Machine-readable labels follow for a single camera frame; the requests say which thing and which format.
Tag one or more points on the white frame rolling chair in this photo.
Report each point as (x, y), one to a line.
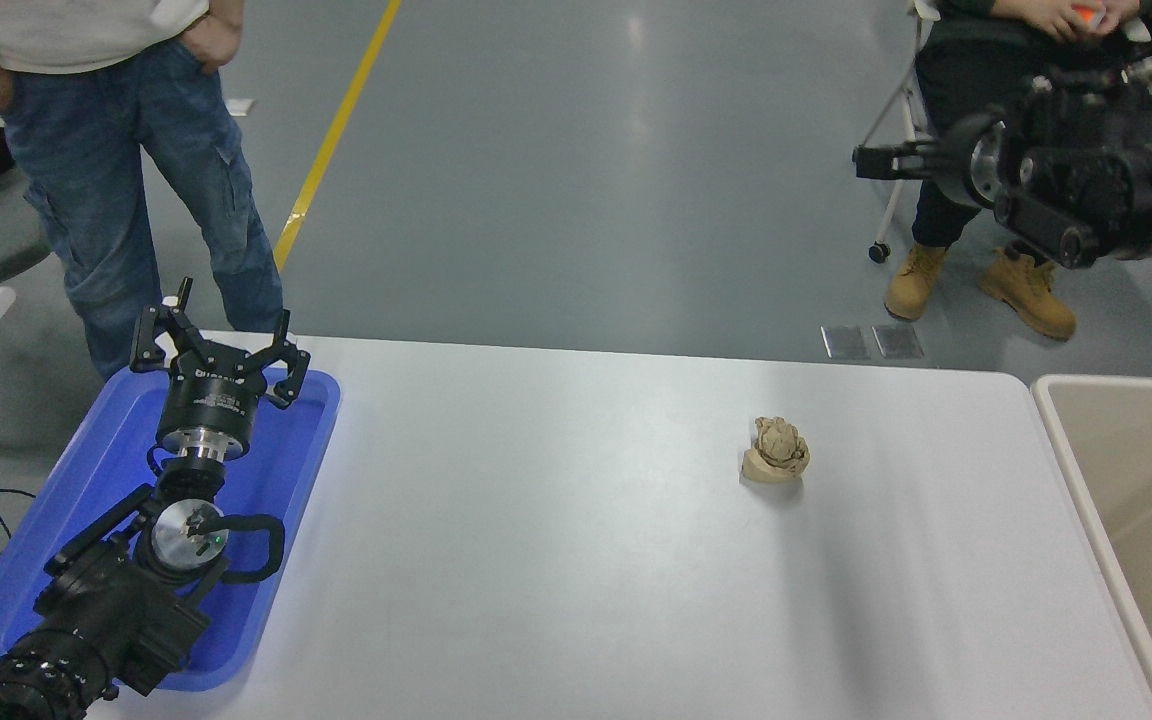
(894, 210)

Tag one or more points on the person's left forearm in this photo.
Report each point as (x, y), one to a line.
(221, 8)

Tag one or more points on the large pale bin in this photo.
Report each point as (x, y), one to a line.
(1146, 480)

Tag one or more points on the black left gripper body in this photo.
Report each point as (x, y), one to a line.
(211, 405)

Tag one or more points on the blue plastic tray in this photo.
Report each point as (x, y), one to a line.
(276, 470)

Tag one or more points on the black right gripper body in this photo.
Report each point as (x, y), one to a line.
(956, 160)

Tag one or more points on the person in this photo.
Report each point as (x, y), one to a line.
(86, 150)
(1031, 295)

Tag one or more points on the metal floor plate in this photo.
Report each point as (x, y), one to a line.
(898, 343)
(844, 343)

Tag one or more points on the person's left hand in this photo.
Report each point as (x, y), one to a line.
(211, 40)

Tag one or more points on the orange white small cube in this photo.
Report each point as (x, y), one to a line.
(1088, 15)

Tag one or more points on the crumpled tan paper ball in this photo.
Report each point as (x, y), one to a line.
(776, 450)

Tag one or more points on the person's right hand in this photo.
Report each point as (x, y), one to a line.
(1056, 15)

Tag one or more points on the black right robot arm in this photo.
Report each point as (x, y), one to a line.
(1086, 170)

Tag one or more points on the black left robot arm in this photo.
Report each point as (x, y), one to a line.
(116, 610)

